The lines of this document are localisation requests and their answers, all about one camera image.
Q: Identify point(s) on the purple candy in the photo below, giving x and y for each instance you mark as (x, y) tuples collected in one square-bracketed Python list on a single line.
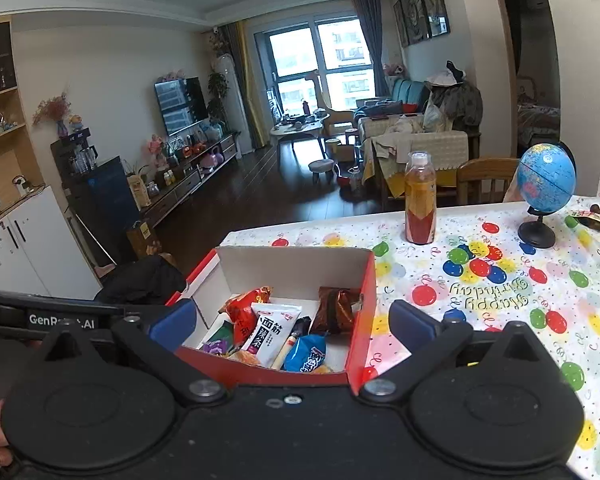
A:
[(215, 346)]

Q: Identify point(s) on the pink cushion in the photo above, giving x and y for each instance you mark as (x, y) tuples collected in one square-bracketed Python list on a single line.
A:
[(514, 187)]

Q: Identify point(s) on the grey curtain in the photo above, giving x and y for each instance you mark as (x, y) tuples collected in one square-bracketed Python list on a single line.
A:
[(370, 35)]

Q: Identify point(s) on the black jacket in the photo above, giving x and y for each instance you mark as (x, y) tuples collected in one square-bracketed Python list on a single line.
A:
[(140, 277)]

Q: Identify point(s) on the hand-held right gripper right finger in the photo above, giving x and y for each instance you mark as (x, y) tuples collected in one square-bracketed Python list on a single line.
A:
[(412, 322)]

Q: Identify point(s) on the yellow snack packet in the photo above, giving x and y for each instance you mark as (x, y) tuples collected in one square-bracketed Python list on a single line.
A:
[(242, 357)]

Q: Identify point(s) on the white cabinet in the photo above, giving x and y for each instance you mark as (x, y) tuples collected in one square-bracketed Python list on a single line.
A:
[(30, 245)]

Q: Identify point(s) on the yellow carton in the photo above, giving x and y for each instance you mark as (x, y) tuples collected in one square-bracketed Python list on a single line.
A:
[(139, 191)]

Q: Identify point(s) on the round stool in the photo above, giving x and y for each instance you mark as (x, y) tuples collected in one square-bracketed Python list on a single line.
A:
[(321, 165)]

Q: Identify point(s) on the dark framed wall picture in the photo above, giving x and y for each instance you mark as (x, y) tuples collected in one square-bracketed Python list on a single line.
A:
[(415, 12), (399, 22), (435, 0)]

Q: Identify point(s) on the yellow curtain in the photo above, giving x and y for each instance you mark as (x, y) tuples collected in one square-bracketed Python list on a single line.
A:
[(252, 85)]

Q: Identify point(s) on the blue snack packet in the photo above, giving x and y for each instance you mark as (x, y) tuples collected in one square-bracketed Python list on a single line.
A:
[(305, 355)]

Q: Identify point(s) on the dark blue cabinet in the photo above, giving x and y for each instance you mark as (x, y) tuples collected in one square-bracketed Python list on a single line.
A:
[(105, 195)]

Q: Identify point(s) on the dark crumpled wrapper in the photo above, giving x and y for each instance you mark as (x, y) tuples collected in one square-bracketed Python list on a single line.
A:
[(597, 220)]

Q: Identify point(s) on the white tower air conditioner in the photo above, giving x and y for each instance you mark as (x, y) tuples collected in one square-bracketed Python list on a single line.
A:
[(232, 105)]

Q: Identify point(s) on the brown paper bag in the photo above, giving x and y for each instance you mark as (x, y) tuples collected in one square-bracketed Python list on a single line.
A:
[(142, 240)]

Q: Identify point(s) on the sofa with clothes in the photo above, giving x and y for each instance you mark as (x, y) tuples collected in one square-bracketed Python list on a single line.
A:
[(420, 140)]

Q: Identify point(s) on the red snack bag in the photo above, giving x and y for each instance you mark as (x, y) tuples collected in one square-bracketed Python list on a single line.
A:
[(242, 312)]

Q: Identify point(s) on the television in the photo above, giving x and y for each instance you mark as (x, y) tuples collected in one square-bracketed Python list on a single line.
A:
[(180, 105)]

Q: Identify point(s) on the bed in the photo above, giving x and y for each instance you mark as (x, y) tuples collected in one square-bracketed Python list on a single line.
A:
[(537, 125)]

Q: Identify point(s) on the flower vase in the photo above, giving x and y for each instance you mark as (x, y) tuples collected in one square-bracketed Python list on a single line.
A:
[(55, 115)]

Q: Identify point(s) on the sausage stick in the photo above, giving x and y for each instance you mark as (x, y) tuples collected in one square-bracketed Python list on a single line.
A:
[(285, 350)]

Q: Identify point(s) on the white red snack packet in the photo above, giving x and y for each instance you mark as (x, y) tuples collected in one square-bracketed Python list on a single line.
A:
[(270, 335)]

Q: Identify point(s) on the balloon print tablecloth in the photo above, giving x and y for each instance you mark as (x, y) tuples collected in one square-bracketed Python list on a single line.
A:
[(505, 280)]

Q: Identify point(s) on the coffee machine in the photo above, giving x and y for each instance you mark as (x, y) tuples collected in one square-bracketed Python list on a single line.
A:
[(75, 152)]

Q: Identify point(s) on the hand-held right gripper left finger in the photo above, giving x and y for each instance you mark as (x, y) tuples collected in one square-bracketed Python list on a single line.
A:
[(172, 320)]

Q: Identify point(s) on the wooden wall shelf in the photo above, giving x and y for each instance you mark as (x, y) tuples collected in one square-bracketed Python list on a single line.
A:
[(5, 160)]

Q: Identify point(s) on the blue desk globe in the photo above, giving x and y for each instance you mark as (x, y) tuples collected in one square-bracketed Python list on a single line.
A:
[(547, 175)]

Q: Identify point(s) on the potted plant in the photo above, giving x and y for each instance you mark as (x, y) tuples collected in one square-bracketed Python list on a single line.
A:
[(217, 92)]

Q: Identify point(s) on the wooden child chair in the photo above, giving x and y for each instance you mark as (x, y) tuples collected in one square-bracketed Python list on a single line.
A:
[(330, 115)]

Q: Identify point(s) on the black snack packet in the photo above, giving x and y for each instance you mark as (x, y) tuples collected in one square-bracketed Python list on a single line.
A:
[(301, 327)]

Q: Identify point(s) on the red cardboard box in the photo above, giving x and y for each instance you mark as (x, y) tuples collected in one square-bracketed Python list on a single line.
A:
[(290, 265)]

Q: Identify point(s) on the large window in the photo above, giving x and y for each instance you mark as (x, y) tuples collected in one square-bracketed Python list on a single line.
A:
[(315, 60)]

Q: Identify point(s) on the television cabinet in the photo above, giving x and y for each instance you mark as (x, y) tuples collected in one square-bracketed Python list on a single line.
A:
[(180, 187)]

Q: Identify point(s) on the brown snack packet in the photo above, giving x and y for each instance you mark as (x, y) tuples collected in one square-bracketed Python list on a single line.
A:
[(337, 310)]

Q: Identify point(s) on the green snack packet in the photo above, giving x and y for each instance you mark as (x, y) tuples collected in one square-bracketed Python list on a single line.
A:
[(223, 332)]

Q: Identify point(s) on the round coffee table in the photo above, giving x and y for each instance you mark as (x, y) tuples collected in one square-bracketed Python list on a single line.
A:
[(297, 127)]

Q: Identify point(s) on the orange juice bottle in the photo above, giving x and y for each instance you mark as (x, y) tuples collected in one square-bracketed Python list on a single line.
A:
[(420, 210)]

